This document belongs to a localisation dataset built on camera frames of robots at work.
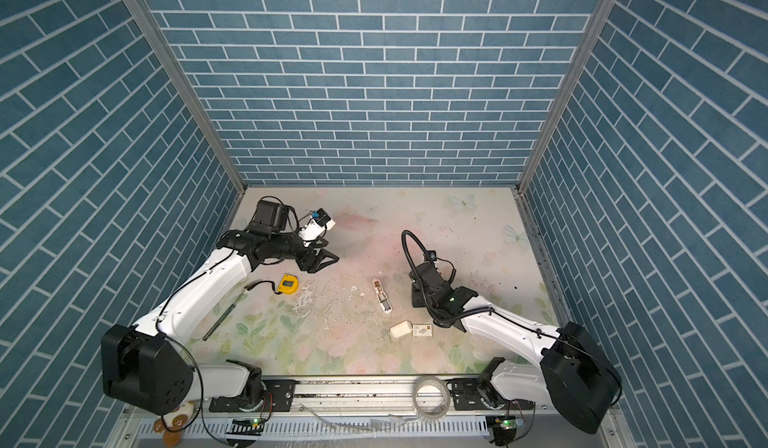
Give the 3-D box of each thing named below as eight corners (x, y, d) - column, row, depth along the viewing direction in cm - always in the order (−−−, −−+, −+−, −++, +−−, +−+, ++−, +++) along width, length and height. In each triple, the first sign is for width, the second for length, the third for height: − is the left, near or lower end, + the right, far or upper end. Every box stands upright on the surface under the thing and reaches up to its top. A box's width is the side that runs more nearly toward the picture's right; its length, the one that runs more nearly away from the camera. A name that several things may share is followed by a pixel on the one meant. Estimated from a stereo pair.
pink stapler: (383, 314, 89) (383, 307, 85) (373, 288, 94) (372, 280, 90) (391, 311, 90) (391, 304, 86) (380, 286, 95) (379, 278, 91)
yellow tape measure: (279, 294, 94) (277, 290, 92) (284, 277, 97) (282, 273, 96) (296, 294, 94) (294, 291, 92) (300, 277, 98) (298, 273, 96)
